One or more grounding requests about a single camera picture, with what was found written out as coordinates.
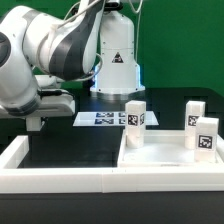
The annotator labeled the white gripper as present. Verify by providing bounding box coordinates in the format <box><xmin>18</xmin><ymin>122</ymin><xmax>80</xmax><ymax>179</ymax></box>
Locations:
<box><xmin>0</xmin><ymin>73</ymin><xmax>76</xmax><ymax>119</ymax></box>

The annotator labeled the white square tabletop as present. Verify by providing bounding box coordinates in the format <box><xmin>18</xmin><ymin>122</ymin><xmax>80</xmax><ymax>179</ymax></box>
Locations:
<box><xmin>117</xmin><ymin>128</ymin><xmax>224</xmax><ymax>168</ymax></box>

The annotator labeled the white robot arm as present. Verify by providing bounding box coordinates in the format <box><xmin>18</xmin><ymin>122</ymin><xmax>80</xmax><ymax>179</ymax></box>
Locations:
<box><xmin>0</xmin><ymin>0</ymin><xmax>144</xmax><ymax>118</ymax></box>

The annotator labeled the white marker sheet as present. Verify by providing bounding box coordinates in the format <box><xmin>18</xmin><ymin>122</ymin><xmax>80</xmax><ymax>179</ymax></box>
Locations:
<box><xmin>73</xmin><ymin>111</ymin><xmax>158</xmax><ymax>126</ymax></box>

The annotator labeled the white U-shaped fence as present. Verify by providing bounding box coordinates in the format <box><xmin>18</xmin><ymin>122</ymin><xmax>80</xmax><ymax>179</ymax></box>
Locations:
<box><xmin>0</xmin><ymin>136</ymin><xmax>224</xmax><ymax>194</ymax></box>

